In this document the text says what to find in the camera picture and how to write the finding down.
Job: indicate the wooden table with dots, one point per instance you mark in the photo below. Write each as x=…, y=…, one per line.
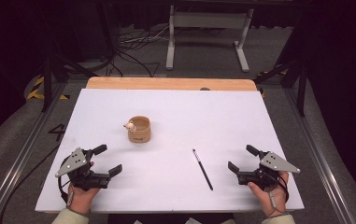
x=171, y=83

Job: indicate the aluminium floor rail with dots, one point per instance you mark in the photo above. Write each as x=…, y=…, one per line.
x=20, y=155
x=319, y=155

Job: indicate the white table mat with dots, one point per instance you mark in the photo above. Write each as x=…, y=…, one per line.
x=169, y=146

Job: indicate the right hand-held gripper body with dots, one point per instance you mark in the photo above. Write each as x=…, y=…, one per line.
x=267, y=171

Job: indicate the grey metal stand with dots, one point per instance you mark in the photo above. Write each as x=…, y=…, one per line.
x=208, y=34

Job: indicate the person's right hand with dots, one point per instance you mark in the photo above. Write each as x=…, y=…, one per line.
x=270, y=193

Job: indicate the yellow black floor tape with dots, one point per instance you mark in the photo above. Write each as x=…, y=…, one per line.
x=38, y=90

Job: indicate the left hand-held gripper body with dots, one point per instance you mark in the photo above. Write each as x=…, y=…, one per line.
x=80, y=170

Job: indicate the person's left hand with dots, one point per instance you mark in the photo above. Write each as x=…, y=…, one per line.
x=83, y=196

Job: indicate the black tripod stand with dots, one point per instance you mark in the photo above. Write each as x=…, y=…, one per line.
x=291, y=74
x=59, y=68

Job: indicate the wooden pen holder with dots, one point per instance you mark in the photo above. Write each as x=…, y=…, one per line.
x=139, y=129

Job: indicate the black pen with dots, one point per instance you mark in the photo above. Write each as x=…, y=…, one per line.
x=202, y=169

